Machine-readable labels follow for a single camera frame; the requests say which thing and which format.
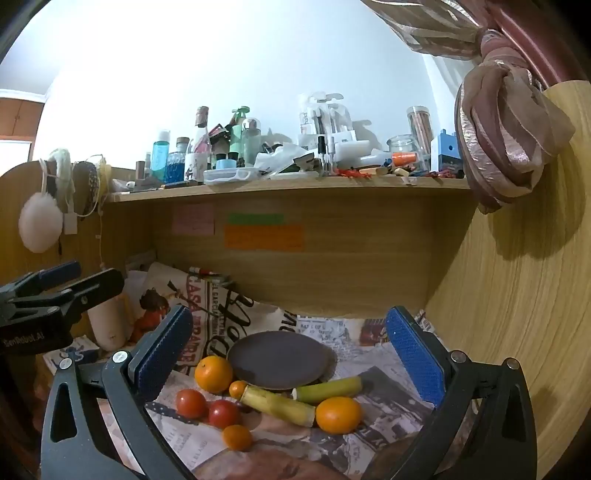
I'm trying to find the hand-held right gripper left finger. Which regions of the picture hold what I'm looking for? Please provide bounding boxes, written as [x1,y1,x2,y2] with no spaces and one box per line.
[41,305,195,480]

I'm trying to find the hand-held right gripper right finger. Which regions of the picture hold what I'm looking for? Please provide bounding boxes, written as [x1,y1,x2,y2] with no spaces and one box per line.
[360,305,536,480]

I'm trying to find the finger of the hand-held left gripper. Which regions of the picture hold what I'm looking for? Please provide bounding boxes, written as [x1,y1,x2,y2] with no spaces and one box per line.
[9,268,125,324]
[0,261,81,303]

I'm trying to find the large orange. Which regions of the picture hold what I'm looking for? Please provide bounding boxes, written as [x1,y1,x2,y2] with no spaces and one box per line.
[194,355,234,394]
[316,396,363,435]

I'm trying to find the red tomato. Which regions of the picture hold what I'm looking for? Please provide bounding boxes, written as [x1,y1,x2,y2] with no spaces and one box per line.
[208,399,243,430]
[175,388,208,419]

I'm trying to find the brown round plate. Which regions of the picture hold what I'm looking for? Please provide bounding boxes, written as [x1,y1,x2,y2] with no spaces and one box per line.
[226,331,338,391]

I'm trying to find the newspaper print cloth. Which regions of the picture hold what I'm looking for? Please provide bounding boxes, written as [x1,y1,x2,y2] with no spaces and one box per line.
[143,295,476,480]

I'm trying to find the white bottle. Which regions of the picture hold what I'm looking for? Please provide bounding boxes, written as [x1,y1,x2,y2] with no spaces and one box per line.
[88,295,134,352]

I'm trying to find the blue printed paper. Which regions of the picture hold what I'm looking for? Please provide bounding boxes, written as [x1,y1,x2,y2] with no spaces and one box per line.
[44,337,100,374]

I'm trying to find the white fluffy pompom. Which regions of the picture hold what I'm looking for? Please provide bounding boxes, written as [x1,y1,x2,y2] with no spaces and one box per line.
[18,191,63,254]

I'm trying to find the printed tote bag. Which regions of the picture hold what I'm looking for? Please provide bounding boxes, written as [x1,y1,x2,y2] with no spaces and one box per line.
[127,262,296,370]

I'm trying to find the small printed box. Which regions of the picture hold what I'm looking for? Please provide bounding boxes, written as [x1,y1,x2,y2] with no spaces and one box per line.
[187,267,232,284]

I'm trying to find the patterned headband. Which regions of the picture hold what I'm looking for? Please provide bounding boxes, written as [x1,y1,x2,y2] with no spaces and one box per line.
[71,159,101,217]

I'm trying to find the white fluffy earmuff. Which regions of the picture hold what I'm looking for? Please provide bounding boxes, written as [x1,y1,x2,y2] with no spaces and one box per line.
[41,148,75,204]

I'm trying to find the pink sticky note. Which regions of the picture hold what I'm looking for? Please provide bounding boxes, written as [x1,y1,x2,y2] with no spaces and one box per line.
[173,203,215,236]

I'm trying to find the round blue liquid bottle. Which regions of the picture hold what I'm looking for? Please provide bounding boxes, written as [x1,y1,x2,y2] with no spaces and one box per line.
[165,137,191,184]

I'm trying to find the tall blue liquid bottle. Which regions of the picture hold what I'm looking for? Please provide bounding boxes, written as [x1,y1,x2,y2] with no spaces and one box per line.
[151,130,171,183]

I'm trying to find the orange sticky note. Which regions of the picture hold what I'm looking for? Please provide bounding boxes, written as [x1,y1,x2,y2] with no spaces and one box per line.
[225,224,305,252]

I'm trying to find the white printed mug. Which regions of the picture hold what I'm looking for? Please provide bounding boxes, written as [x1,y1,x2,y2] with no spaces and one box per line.
[185,152,208,183]

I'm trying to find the green sticky note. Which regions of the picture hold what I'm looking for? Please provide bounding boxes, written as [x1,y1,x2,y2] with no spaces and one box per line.
[228,213,284,226]

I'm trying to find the white flat case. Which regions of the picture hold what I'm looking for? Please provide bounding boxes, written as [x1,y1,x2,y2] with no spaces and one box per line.
[204,167,260,185]

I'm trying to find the clear bottle brown cap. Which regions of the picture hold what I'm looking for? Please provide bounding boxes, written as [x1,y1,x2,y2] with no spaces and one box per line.
[191,106,213,155]

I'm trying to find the wooden shelf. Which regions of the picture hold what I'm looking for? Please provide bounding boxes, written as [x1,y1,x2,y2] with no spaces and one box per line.
[108,175,476,202]

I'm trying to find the blue and white box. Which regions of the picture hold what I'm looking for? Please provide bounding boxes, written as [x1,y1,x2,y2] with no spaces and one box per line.
[431,128,465,174]

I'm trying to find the green pump bottle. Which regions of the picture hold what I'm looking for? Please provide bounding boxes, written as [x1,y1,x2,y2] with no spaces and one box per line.
[229,106,250,160]

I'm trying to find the clear bottle silver cap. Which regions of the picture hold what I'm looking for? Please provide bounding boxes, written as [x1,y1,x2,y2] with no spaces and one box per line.
[241,119,263,168]

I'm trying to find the glass jar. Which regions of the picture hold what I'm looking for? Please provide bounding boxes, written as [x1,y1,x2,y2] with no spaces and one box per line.
[387,134,421,171]

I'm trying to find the white plastic bag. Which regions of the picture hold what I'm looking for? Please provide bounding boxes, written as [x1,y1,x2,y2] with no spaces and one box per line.
[255,143,319,176]

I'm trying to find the tall clear jar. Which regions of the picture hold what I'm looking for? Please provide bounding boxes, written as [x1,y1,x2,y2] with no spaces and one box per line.
[406,106,432,160]

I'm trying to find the pink curtain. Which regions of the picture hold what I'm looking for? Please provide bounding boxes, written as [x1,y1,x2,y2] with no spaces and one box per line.
[360,0,578,215]

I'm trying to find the clear blister package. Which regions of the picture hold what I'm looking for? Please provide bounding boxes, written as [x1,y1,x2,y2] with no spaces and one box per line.
[298,92,358,153]

